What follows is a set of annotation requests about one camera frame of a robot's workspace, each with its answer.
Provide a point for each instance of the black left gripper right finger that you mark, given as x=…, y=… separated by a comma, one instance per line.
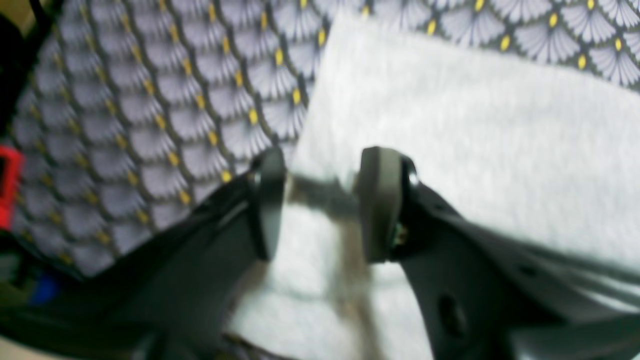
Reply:
x=481, y=295

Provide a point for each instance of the fan-patterned tablecloth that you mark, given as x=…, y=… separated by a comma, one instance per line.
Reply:
x=137, y=109

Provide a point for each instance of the blue clamp handle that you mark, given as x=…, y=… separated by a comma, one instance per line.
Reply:
x=43, y=293

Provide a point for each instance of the red clamp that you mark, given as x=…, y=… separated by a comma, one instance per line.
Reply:
x=11, y=164

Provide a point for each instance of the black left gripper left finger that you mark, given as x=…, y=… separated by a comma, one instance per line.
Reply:
x=167, y=299

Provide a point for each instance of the light grey T-shirt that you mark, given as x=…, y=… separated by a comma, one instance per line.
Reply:
x=545, y=154

